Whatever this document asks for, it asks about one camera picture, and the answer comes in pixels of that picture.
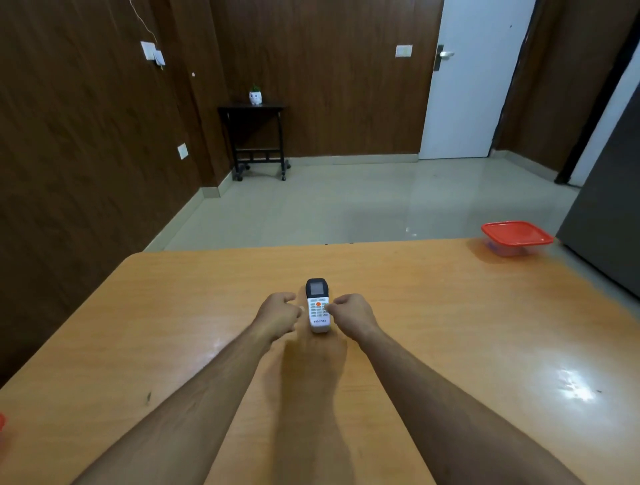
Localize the person's left hand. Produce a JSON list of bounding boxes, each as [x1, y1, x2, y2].
[[249, 292, 304, 346]]

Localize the person's right hand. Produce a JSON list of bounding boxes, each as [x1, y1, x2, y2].
[[325, 293, 383, 346]]

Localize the white remote control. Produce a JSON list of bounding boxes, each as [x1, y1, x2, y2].
[[305, 277, 333, 334]]

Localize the red-lidded plastic container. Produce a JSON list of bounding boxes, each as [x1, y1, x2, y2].
[[485, 239, 543, 258]]

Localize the person's left forearm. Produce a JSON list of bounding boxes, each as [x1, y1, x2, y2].
[[69, 322, 276, 485]]

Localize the person's right forearm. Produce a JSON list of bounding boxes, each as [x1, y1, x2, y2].
[[357, 324, 586, 485]]

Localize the black wheeled side table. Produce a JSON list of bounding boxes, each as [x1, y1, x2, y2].
[[217, 102, 292, 183]]

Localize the white door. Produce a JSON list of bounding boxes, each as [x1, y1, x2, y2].
[[417, 0, 537, 161]]

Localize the grey refrigerator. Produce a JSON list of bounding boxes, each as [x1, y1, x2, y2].
[[555, 95, 640, 300]]

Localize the thin white cable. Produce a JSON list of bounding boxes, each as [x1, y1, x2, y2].
[[129, 0, 159, 45]]

